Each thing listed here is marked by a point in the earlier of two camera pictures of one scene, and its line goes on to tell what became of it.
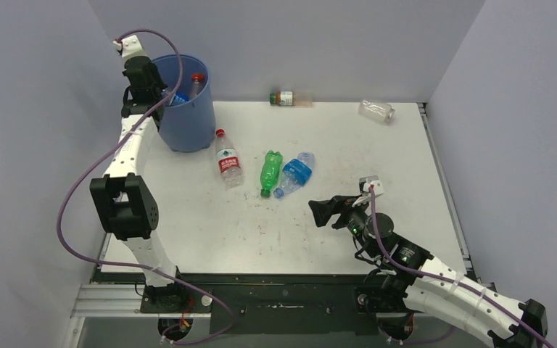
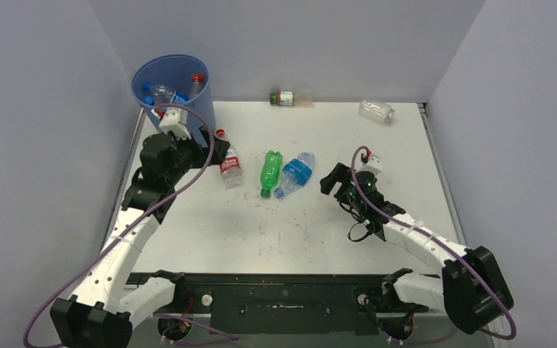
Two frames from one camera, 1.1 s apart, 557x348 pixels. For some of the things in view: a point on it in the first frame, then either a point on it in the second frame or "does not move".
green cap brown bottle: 291,98 does not move
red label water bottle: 229,162 does not move
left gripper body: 159,86 -> 188,155
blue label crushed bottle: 295,174 does not move
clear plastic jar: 381,112 does not move
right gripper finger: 323,210 -> 341,174
